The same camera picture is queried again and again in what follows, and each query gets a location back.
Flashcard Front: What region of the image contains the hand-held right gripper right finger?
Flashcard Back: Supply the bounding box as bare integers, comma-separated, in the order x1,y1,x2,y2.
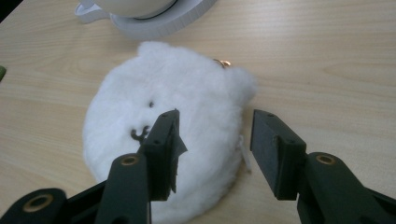
249,108,396,224

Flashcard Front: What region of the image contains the white rounded appliance body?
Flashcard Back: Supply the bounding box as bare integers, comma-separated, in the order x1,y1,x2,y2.
92,0,178,20

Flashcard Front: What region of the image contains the white round appliance base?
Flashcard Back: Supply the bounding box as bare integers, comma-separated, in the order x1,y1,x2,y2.
74,0,218,40

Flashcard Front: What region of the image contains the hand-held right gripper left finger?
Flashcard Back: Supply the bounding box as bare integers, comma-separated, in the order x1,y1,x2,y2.
94,108,189,224

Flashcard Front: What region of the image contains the white fluffy bear coin purse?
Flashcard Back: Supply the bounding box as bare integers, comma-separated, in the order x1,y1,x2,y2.
81,40,258,224

